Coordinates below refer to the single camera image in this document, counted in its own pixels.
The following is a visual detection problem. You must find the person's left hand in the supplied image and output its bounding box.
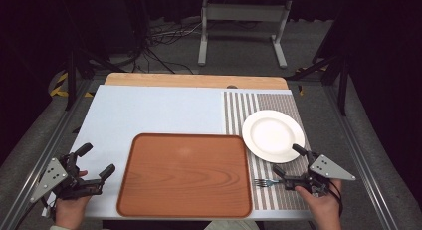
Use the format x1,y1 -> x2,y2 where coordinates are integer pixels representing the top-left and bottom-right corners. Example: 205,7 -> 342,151
54,169 -> 92,230

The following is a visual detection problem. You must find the silver fork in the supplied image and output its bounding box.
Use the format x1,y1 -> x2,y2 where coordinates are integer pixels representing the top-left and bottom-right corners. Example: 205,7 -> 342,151
253,178 -> 285,188

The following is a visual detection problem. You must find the black tripod stand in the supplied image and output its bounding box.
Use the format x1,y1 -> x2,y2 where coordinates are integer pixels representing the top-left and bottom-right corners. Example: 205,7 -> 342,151
288,54 -> 350,116
64,47 -> 127,112

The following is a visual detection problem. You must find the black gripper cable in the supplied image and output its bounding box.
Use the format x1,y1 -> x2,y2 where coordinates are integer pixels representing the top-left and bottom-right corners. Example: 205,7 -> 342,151
14,196 -> 51,228
326,179 -> 344,218

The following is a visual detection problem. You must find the white round plate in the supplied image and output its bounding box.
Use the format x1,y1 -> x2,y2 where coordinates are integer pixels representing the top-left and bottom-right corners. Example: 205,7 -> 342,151
241,110 -> 306,164

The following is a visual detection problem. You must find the person's right hand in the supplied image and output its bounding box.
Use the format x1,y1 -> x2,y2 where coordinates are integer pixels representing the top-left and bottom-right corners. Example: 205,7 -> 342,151
295,178 -> 343,230

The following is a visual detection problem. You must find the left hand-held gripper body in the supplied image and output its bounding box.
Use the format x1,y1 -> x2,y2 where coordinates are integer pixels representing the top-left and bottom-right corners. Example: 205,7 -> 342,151
29,152 -> 104,204

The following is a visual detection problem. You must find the grey striped placemat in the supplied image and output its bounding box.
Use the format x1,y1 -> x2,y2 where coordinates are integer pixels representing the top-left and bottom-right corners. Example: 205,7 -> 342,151
222,90 -> 314,212

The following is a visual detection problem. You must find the brown wood-grain tray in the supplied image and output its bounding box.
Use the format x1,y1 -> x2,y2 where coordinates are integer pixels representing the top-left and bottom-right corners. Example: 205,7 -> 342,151
116,132 -> 254,219

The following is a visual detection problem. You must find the yellow black floor tape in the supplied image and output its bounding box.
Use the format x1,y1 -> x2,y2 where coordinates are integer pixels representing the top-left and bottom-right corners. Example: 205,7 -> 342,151
49,72 -> 95,99

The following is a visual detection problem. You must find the aluminium frame rail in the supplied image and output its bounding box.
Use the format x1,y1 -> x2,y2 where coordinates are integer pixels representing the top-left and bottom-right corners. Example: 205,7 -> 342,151
322,84 -> 401,230
0,79 -> 98,230

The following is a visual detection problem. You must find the bundle of floor cables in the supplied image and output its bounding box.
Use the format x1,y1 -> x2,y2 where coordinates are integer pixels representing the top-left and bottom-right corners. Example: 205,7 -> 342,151
132,19 -> 202,75

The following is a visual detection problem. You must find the grey metal stand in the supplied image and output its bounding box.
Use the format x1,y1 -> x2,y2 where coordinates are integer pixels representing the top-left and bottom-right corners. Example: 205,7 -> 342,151
197,0 -> 293,70

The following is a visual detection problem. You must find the light blue mat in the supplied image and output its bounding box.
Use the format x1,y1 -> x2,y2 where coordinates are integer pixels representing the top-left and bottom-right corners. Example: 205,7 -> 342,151
43,85 -> 314,222

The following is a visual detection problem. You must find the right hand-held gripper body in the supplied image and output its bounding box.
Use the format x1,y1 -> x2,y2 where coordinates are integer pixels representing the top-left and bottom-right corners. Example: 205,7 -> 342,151
283,149 -> 356,198

